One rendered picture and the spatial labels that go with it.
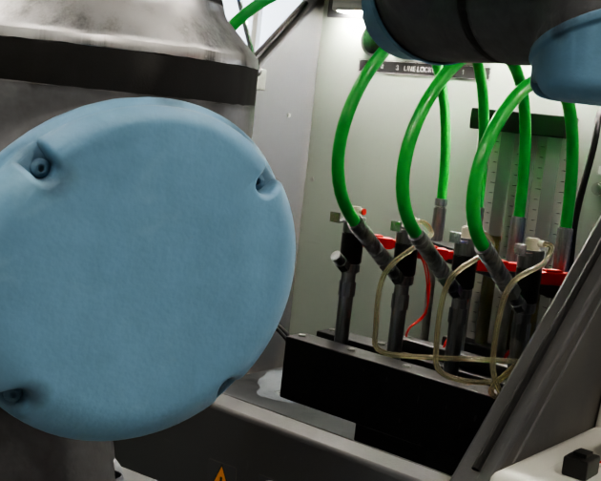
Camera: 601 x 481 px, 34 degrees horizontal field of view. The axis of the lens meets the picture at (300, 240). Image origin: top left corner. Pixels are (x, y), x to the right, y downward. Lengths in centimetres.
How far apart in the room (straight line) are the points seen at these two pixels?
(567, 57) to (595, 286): 53
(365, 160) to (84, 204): 128
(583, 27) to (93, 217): 27
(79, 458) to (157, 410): 16
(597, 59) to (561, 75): 2
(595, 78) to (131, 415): 27
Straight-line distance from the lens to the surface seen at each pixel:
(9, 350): 31
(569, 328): 97
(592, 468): 89
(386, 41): 63
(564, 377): 96
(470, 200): 96
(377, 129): 155
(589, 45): 49
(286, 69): 157
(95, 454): 50
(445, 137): 137
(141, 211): 30
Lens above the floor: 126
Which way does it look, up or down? 8 degrees down
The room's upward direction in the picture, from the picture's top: 6 degrees clockwise
